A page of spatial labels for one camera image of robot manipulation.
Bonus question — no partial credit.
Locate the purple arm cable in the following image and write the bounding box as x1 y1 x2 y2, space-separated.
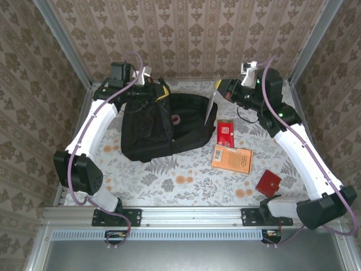
259 55 360 247
67 51 144 251

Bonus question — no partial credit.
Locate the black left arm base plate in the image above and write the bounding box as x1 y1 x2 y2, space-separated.
92 208 142 228

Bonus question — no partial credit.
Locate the dark red wallet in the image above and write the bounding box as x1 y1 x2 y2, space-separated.
255 169 283 198

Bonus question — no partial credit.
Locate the white stationery package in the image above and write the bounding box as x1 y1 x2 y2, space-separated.
203 74 223 126

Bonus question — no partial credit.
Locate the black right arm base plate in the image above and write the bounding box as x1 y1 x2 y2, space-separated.
241 208 294 228

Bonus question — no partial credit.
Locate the orange book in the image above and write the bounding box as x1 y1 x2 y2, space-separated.
211 144 254 176

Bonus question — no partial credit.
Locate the aluminium frame post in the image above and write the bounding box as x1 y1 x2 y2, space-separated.
33 0 93 89
288 0 344 85

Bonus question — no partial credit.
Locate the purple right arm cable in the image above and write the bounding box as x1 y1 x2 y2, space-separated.
259 55 360 247

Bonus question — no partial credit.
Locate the thin black left gripper cable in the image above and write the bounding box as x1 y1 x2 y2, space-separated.
123 99 143 114

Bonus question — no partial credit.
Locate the black backpack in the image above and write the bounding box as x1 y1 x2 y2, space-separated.
120 77 219 164

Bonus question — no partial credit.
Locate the grey metal panel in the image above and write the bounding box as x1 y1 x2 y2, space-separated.
27 225 355 271

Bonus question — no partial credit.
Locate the red booklet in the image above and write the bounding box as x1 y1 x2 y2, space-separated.
217 119 236 148

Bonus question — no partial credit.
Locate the aluminium table rail below wallpaper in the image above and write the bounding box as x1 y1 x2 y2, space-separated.
91 77 291 84

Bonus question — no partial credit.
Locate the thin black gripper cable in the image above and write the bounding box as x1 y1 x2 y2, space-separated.
236 105 259 124
123 99 143 114

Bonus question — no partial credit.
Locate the grey slotted cable duct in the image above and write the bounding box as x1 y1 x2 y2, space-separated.
51 229 283 241

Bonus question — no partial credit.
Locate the thin black right gripper cable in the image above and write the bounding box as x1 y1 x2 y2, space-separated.
236 105 259 124

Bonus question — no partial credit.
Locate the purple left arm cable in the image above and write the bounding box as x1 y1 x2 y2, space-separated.
67 51 144 251

